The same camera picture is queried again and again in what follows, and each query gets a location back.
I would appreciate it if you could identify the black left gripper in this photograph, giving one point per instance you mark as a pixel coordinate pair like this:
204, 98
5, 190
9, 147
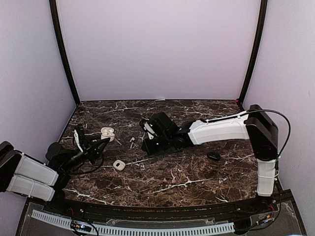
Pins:
89, 148

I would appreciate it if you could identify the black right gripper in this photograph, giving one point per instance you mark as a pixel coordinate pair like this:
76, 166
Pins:
149, 148

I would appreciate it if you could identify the white earbud charging case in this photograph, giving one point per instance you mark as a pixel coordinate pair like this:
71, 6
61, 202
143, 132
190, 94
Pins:
107, 132

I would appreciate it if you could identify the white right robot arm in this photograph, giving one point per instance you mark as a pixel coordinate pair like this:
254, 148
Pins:
254, 125

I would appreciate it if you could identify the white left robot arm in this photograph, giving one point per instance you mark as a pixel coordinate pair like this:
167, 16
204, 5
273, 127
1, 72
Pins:
24, 175

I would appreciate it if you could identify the black earbud charging case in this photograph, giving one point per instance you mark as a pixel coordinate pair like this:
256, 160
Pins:
214, 156

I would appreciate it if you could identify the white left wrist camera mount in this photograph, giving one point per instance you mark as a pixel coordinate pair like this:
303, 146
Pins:
77, 140

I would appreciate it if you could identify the white slotted cable duct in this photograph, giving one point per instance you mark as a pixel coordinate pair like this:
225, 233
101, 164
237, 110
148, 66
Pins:
116, 227

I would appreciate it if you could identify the black front table rail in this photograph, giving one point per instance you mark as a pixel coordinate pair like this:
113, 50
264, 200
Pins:
88, 208

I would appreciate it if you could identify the left black frame post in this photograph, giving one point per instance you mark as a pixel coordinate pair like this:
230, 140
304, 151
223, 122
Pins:
62, 51

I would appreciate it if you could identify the black frame post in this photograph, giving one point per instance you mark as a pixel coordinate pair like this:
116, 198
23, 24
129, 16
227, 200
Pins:
62, 51
254, 53

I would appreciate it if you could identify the right black frame post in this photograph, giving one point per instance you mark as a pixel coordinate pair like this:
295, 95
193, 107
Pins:
254, 53

